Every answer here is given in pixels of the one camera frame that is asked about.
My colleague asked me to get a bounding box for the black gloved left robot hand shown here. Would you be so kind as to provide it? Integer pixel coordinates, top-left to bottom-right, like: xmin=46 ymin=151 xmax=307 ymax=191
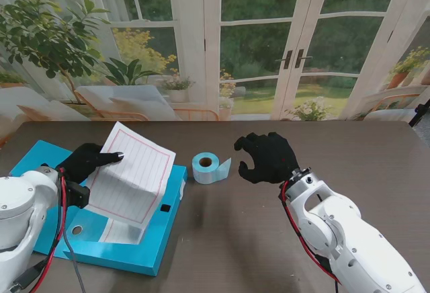
xmin=55 ymin=143 xmax=125 ymax=186

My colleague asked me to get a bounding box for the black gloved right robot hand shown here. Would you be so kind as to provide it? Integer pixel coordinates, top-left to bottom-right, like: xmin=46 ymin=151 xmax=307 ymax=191
xmin=234 ymin=132 xmax=302 ymax=185

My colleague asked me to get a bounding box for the red lined paper sheet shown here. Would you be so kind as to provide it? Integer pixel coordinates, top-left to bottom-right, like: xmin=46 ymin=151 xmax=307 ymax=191
xmin=85 ymin=121 xmax=177 ymax=231
xmin=99 ymin=218 xmax=146 ymax=245

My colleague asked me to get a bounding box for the light blue label roll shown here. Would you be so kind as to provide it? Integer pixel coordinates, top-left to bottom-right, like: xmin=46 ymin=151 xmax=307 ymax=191
xmin=191 ymin=152 xmax=234 ymax=185

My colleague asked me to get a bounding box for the blue file box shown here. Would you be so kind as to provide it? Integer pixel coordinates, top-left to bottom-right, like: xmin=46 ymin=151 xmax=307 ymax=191
xmin=9 ymin=140 xmax=188 ymax=277

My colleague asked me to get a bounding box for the garden window backdrop banner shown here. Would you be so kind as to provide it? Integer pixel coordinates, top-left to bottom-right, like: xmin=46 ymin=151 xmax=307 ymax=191
xmin=0 ymin=0 xmax=430 ymax=148

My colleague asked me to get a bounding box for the black backdrop stand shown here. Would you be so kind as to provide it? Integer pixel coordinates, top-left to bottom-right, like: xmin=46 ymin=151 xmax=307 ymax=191
xmin=408 ymin=103 xmax=430 ymax=128

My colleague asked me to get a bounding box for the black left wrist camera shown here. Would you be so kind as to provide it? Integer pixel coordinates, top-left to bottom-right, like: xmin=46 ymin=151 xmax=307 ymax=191
xmin=66 ymin=181 xmax=91 ymax=210

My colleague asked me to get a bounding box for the red left arm cable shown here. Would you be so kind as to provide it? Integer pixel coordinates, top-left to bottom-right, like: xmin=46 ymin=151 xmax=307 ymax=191
xmin=33 ymin=168 xmax=67 ymax=293

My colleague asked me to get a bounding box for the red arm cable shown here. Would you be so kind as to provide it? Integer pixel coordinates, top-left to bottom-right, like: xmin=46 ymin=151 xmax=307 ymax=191
xmin=281 ymin=181 xmax=342 ymax=286
xmin=33 ymin=168 xmax=67 ymax=293

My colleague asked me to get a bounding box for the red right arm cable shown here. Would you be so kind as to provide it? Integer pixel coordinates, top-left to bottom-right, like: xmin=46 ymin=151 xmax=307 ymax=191
xmin=281 ymin=181 xmax=342 ymax=286

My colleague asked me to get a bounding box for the thin grey camera cable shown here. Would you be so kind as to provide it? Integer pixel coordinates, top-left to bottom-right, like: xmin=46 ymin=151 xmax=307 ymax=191
xmin=62 ymin=232 xmax=89 ymax=293

